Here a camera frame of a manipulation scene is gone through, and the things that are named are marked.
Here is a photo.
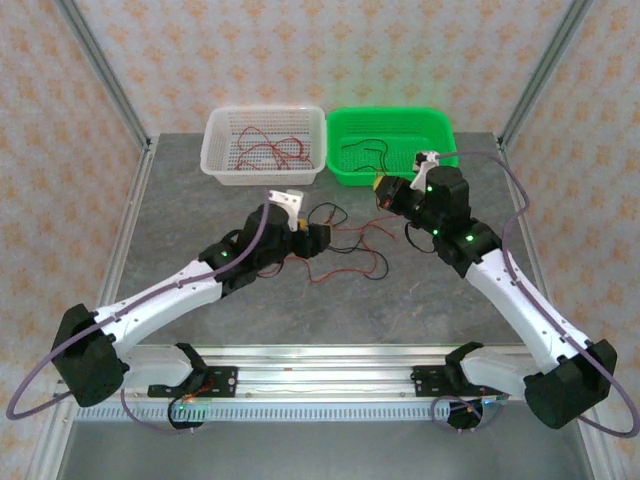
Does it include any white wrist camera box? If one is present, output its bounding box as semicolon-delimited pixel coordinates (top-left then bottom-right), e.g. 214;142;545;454
267;188;305;232
409;149;440;190

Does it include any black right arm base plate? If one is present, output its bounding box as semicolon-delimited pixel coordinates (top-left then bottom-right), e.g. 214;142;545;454
412;364;504;400

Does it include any thin black wire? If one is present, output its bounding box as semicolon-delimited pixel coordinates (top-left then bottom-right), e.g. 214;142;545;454
349;146;390;174
307;201;391;282
340;138;391;156

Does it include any aluminium table side rail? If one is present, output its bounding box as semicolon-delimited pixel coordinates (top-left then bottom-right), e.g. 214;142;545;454
494;132;571;359
79;134;157;361

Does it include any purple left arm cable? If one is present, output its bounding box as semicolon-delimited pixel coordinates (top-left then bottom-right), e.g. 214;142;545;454
5;199;274;436

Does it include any aluminium mounting rail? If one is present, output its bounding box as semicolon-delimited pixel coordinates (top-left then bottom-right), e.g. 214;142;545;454
53;344;600;401

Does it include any grey slotted cable duct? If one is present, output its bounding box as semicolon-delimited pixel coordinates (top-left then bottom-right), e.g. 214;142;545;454
74;403;501;422

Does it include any green perforated plastic basket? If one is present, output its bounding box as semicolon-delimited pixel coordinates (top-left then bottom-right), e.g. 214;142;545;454
325;106;460;190

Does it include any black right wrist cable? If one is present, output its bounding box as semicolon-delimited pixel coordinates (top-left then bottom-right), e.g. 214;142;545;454
403;221;437;255

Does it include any aluminium frame post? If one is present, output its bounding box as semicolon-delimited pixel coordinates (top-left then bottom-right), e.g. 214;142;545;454
54;0;152;151
497;0;595;151

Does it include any white perforated plastic basket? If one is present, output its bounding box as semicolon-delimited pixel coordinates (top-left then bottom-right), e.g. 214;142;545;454
199;104;327;187

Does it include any grey metal shelf plate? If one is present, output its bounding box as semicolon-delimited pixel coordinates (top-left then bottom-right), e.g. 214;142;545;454
54;419;596;480

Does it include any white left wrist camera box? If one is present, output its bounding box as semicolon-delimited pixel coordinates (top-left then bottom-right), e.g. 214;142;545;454
267;188;305;232

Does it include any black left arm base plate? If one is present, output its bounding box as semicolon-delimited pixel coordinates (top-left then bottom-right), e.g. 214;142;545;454
147;365;239;400

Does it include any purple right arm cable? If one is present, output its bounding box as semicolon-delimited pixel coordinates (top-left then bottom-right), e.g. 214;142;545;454
430;149;640;439

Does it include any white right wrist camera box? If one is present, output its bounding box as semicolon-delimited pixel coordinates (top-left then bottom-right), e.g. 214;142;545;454
409;149;440;190

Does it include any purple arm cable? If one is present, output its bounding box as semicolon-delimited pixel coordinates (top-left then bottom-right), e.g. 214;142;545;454
5;199;274;436
430;149;640;439

